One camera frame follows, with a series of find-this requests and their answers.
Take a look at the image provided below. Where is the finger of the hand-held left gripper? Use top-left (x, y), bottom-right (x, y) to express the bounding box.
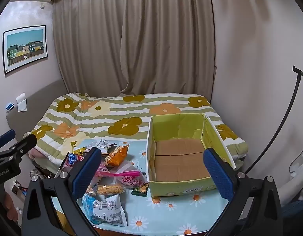
top-left (0, 129), bottom-right (16, 153)
top-left (9, 134), bottom-right (38, 158)

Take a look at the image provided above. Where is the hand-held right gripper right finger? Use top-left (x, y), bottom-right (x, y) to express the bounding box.
top-left (203, 148), bottom-right (284, 236)

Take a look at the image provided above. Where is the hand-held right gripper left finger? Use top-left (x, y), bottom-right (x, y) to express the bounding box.
top-left (21, 147), bottom-right (103, 236)

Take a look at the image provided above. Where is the chocolate snack packet blue lettering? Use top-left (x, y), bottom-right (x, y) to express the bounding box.
top-left (62, 152), bottom-right (87, 171)

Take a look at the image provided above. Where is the white grey snack packet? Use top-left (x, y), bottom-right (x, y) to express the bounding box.
top-left (94, 139), bottom-right (117, 154)

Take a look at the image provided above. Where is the cardboard box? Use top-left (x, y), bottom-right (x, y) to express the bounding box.
top-left (146, 113), bottom-right (236, 197)

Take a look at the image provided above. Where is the clear packet of yellow snacks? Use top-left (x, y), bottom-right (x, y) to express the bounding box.
top-left (96, 184), bottom-right (124, 195)

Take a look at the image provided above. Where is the person's left hand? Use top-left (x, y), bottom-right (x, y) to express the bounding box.
top-left (0, 194), bottom-right (19, 227)

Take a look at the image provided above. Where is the gold foil snack packet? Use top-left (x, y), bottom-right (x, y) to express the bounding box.
top-left (72, 146), bottom-right (93, 154)

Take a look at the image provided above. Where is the orange snack packet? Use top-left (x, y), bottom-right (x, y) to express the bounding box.
top-left (104, 145), bottom-right (130, 168)

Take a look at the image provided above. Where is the white paper note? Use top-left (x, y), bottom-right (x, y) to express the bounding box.
top-left (16, 93), bottom-right (27, 112)

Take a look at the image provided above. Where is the white and blue snack packet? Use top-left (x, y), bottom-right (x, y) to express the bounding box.
top-left (82, 193), bottom-right (128, 228)

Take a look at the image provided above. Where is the clear bag with pink seal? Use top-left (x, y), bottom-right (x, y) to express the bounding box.
top-left (94, 166), bottom-right (149, 190)

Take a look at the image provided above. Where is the small dark green packet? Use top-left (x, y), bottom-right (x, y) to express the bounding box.
top-left (131, 184), bottom-right (149, 197)

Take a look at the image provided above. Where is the light blue daisy tablecloth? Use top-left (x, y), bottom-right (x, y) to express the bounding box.
top-left (58, 138), bottom-right (231, 235)

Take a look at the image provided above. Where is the floral striped blanket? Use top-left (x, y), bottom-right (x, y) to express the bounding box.
top-left (24, 93), bottom-right (249, 171)

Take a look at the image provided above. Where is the person's blue jeans leg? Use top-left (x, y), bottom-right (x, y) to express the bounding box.
top-left (282, 198), bottom-right (303, 224)

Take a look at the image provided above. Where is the framed picture of houses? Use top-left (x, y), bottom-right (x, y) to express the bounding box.
top-left (3, 25), bottom-right (48, 75)

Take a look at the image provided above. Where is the black curved lamp stand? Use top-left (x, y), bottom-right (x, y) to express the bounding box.
top-left (240, 65), bottom-right (303, 175)

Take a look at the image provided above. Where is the beige curtain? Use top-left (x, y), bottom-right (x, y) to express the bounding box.
top-left (52, 0), bottom-right (217, 99)

